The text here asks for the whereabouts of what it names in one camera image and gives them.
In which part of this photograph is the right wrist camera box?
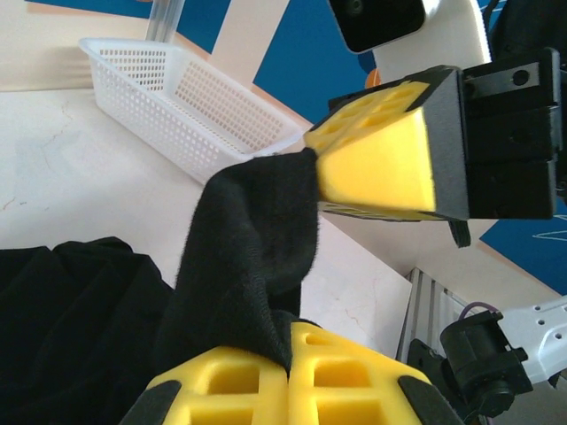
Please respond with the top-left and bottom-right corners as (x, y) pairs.
(327, 0), (493, 81)

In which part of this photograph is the black t-shirt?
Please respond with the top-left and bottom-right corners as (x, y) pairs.
(0, 148), (321, 425)

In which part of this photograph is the aluminium frame post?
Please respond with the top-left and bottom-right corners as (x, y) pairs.
(148, 0), (183, 43)

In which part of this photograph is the white plastic mesh basket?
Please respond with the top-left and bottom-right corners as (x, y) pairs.
(78, 37), (307, 185)

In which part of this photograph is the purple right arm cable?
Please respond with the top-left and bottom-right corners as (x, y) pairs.
(458, 300), (500, 322)

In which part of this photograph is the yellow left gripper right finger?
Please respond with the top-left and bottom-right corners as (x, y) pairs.
(288, 321), (462, 425)

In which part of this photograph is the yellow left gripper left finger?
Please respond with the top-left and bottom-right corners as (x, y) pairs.
(119, 344), (291, 425)

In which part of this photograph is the aluminium side rail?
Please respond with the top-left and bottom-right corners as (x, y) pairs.
(396, 265), (475, 368)

